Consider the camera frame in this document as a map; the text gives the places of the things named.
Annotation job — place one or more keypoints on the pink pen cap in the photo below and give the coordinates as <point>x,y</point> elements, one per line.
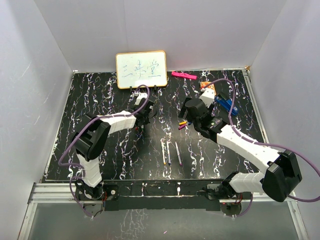
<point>182,126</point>

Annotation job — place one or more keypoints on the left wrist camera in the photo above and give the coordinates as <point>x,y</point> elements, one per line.
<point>139,96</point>

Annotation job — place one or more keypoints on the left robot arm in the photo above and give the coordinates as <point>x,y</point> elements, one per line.
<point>92,141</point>

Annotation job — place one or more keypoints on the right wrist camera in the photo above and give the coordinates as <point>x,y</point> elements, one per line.
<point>208,97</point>

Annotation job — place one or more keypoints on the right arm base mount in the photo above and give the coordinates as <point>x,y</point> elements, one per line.
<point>215,196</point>

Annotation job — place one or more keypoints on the small whiteboard with writing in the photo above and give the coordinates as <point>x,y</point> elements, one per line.
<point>141,68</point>

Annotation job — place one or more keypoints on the yellow marker pen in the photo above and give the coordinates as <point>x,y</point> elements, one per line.
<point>163,153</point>

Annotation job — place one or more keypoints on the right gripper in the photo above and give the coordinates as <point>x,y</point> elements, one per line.
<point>183,112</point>

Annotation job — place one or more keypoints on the pink marker pen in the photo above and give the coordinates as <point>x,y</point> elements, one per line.
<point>178,154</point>

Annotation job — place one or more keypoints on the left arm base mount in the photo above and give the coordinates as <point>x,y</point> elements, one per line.
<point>106,194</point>

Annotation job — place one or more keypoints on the orange card box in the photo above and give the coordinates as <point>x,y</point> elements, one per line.
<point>206,85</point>

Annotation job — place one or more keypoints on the blue marker pen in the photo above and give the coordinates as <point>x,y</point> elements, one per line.
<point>168,153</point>

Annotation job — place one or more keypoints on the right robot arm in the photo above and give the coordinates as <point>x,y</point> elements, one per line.
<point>279,172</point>

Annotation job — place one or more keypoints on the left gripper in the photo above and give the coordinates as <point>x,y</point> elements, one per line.
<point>147,122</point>

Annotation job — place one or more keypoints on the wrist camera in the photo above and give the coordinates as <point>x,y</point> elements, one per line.
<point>139,96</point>
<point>208,97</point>

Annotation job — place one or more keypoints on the blue plastic clip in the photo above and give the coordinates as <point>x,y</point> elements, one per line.
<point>226,103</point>

